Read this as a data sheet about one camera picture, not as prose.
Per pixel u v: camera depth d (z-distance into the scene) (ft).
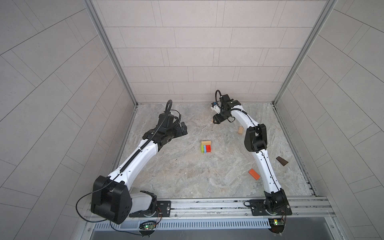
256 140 2.19
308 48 2.81
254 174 2.67
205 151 2.92
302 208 2.41
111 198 1.27
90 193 1.21
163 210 2.33
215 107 3.17
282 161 2.85
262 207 2.32
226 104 2.71
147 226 2.12
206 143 2.99
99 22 2.49
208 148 2.94
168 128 1.99
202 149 2.92
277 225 2.23
